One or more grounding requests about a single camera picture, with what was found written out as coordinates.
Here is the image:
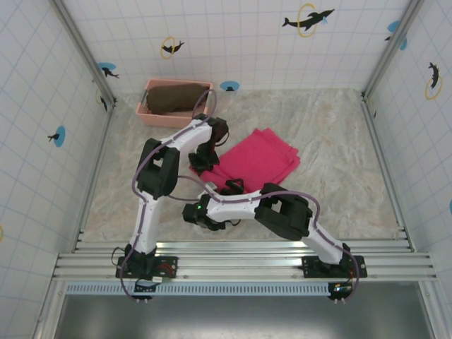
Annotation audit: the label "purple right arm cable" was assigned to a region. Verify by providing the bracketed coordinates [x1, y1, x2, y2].
[168, 175, 361, 304]

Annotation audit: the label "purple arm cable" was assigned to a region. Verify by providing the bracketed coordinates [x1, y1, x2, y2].
[119, 88, 217, 304]
[168, 175, 361, 304]

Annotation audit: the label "pink long pants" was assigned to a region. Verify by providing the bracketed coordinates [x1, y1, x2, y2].
[189, 126, 302, 194]

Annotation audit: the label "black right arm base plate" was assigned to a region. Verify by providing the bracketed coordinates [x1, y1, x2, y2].
[301, 254, 369, 280]

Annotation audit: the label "orca blue circle sticker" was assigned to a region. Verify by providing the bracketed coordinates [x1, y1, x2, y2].
[47, 125, 67, 148]

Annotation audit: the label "aluminium mounting rail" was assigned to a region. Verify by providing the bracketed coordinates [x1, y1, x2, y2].
[52, 241, 439, 283]

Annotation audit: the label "grey metal panel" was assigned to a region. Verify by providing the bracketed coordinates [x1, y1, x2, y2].
[52, 294, 436, 339]

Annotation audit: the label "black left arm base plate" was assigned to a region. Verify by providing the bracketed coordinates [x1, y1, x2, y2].
[117, 254, 179, 280]

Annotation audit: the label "orca blue oval sticker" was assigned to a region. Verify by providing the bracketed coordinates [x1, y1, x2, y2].
[97, 61, 121, 80]

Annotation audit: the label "brown folded cloth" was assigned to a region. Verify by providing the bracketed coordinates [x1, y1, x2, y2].
[145, 81, 210, 116]

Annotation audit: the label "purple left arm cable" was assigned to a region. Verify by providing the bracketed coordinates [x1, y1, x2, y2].
[119, 88, 217, 304]

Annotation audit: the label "white slotted cable duct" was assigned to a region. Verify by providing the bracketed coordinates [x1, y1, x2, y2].
[65, 282, 335, 296]

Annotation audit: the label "pink plastic basket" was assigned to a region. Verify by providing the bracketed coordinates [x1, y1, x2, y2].
[135, 78, 215, 129]

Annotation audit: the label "black controller board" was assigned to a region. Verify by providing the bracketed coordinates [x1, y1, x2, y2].
[327, 280, 355, 302]
[133, 278, 157, 295]

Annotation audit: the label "aluminium side rail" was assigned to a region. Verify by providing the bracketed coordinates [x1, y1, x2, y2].
[71, 102, 118, 254]
[361, 94, 415, 252]

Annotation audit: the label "aluminium corner post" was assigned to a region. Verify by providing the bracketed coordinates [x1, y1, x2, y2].
[51, 0, 118, 109]
[361, 0, 424, 100]

